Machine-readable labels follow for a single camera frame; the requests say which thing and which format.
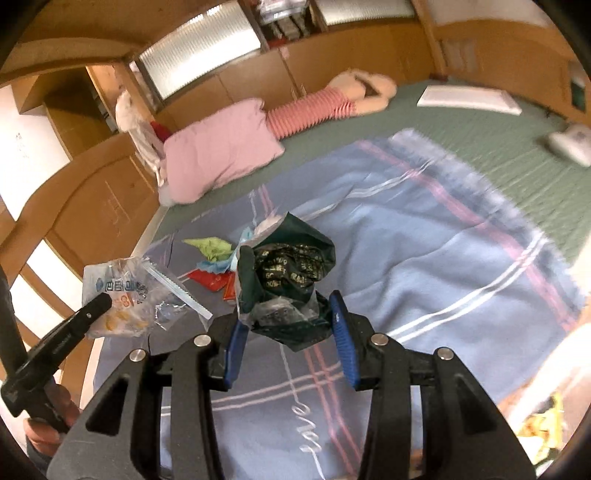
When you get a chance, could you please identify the ribbed glass window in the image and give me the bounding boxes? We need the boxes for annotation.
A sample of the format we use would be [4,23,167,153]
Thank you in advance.
[137,7,262,100]
[318,0,416,26]

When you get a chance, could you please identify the light blue wrapper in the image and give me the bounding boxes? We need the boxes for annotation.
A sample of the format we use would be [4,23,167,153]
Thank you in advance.
[198,258,238,278]

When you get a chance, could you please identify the clear plastic bag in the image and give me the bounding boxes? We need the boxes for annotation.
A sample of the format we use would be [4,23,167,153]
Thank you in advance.
[82,256,213,340]

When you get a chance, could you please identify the blue plaid blanket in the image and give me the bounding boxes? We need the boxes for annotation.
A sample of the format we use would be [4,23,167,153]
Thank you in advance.
[92,129,583,480]

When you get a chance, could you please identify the green paper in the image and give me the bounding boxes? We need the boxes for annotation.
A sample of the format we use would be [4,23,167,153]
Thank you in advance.
[183,236,234,260]

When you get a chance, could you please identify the striped plush doll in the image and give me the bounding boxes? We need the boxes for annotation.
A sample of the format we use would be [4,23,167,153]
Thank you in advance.
[265,68,399,139]

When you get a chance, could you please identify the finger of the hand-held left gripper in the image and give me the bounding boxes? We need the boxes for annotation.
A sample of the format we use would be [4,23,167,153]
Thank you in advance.
[14,295,113,393]

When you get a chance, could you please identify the wooden wall cabinet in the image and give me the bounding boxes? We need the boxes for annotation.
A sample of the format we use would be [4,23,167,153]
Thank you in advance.
[157,21,439,121]

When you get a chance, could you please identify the dark green wrapper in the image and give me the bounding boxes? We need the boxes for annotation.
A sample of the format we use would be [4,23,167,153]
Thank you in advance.
[233,211,338,352]

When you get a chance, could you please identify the red wrapper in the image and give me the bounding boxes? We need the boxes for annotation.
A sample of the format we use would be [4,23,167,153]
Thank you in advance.
[187,270,238,301]

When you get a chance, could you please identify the white flat board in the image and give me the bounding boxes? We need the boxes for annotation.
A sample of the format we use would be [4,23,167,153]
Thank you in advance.
[417,84,522,116]

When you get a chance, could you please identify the white plush toy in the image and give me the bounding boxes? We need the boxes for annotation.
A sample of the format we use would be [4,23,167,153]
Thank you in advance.
[115,90,139,132]

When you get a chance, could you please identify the white massager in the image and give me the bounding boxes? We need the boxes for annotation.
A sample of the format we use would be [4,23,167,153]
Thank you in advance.
[545,124,591,167]

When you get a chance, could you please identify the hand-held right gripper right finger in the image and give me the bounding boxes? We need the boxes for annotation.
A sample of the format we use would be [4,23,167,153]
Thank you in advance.
[328,291,536,480]

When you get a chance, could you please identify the white hanging cloth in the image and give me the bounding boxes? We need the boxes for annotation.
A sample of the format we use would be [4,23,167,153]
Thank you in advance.
[129,120,166,185]

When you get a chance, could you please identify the green patterned bed mat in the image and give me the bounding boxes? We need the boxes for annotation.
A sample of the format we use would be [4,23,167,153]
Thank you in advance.
[152,78,591,264]

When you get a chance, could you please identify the wooden bunk bed frame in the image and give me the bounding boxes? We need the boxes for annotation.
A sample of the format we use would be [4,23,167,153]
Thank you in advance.
[0,0,591,416]

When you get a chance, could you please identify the person's left hand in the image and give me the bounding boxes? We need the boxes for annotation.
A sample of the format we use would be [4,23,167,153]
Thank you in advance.
[23,384,81,462]

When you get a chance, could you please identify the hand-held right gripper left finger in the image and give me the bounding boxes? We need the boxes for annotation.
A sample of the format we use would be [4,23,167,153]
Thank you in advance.
[48,318,252,480]

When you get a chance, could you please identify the white trash bin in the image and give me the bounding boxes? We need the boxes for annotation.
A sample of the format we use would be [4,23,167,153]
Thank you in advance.
[501,339,591,480]

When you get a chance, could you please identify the white plastic bag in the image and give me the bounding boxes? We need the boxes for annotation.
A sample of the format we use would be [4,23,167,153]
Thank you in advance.
[240,217,282,245]

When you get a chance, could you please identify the pink pillow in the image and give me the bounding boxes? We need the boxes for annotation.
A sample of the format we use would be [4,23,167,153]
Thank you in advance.
[163,98,286,204]

